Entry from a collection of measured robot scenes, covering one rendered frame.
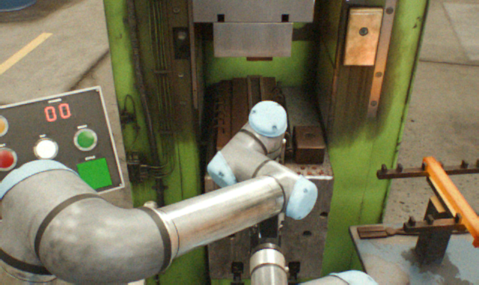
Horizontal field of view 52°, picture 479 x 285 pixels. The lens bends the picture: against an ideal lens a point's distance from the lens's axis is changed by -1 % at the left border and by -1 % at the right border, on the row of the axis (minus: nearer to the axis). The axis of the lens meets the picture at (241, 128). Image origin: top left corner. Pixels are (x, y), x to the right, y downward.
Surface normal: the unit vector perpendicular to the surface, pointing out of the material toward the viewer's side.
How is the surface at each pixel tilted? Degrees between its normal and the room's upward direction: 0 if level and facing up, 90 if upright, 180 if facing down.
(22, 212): 51
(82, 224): 27
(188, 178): 90
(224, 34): 90
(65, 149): 60
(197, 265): 90
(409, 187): 0
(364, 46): 90
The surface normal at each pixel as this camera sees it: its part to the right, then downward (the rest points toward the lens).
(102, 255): 0.30, 0.06
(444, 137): 0.00, -0.83
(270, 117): 0.00, -0.45
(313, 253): 0.01, 0.55
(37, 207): -0.36, -0.50
